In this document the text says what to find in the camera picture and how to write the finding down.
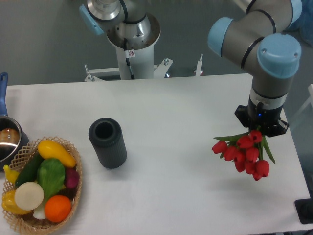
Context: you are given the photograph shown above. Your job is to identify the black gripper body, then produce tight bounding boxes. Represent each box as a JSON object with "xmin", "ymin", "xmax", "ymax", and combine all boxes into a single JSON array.
[{"xmin": 235, "ymin": 104, "xmax": 289, "ymax": 137}]

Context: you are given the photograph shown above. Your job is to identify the red tulip bouquet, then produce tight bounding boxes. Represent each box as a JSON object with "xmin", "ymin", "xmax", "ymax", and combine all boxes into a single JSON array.
[{"xmin": 212, "ymin": 126, "xmax": 276, "ymax": 181}]

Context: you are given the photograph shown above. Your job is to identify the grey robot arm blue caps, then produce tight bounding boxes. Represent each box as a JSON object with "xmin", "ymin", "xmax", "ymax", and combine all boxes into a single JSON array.
[{"xmin": 79, "ymin": 0, "xmax": 302, "ymax": 137}]

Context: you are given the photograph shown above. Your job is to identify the blue plastic bag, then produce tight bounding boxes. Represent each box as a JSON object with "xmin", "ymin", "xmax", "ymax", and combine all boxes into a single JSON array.
[{"xmin": 285, "ymin": 0, "xmax": 313, "ymax": 46}]

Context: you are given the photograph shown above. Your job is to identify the black device at table edge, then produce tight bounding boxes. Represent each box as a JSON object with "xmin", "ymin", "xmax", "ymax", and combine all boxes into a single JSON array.
[{"xmin": 294, "ymin": 199, "xmax": 313, "ymax": 224}]

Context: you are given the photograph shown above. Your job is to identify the dark grey ribbed vase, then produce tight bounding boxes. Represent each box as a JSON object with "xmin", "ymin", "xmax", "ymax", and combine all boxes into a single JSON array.
[{"xmin": 89, "ymin": 117, "xmax": 127, "ymax": 169}]

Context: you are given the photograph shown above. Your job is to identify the purple red onion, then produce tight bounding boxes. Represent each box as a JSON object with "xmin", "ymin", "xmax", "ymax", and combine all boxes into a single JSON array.
[{"xmin": 64, "ymin": 168, "xmax": 80, "ymax": 189}]

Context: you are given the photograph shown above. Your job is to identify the yellow squash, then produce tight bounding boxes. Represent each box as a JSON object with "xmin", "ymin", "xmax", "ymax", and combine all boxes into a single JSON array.
[{"xmin": 37, "ymin": 140, "xmax": 76, "ymax": 168}]

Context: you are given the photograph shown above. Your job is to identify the green lettuce leaf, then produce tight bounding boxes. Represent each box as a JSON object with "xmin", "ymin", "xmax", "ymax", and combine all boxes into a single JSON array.
[{"xmin": 37, "ymin": 158, "xmax": 65, "ymax": 202}]

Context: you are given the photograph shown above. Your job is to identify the orange fruit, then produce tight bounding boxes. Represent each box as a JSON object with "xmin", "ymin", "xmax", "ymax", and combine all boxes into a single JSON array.
[{"xmin": 45, "ymin": 195, "xmax": 71, "ymax": 223}]

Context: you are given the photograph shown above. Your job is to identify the dark green cucumber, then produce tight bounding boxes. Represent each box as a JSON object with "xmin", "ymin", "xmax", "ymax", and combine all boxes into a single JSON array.
[{"xmin": 15, "ymin": 153, "xmax": 44, "ymax": 188}]

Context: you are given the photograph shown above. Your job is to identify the white round radish slice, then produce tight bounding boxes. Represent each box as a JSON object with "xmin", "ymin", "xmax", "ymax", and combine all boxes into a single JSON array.
[{"xmin": 14, "ymin": 182, "xmax": 44, "ymax": 211}]

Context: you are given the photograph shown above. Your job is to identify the yellow banana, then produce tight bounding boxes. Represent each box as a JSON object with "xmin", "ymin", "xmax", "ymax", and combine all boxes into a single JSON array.
[{"xmin": 3, "ymin": 165, "xmax": 20, "ymax": 184}]

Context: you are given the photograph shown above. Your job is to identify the woven wicker basket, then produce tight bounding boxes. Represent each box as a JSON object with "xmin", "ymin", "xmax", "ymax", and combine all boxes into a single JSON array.
[{"xmin": 2, "ymin": 137, "xmax": 83, "ymax": 235}]

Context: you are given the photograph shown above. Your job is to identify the yellow bell pepper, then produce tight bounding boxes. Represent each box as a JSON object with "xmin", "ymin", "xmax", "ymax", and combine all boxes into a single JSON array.
[{"xmin": 2, "ymin": 190, "xmax": 32, "ymax": 215}]

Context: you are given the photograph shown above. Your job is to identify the white frame at right edge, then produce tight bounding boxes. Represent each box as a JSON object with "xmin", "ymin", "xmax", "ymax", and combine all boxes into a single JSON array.
[{"xmin": 292, "ymin": 84, "xmax": 313, "ymax": 119}]

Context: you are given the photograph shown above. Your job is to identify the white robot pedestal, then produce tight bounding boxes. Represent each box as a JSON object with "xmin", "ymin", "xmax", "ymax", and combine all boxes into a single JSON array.
[{"xmin": 85, "ymin": 13, "xmax": 173, "ymax": 82}]

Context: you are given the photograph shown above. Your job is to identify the black cable on pedestal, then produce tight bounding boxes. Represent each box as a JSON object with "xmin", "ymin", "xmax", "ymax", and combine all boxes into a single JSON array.
[{"xmin": 123, "ymin": 38, "xmax": 135, "ymax": 80}]

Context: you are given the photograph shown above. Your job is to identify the blue handled saucepan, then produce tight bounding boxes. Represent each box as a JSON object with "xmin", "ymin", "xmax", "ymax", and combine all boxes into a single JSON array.
[{"xmin": 0, "ymin": 72, "xmax": 29, "ymax": 172}]

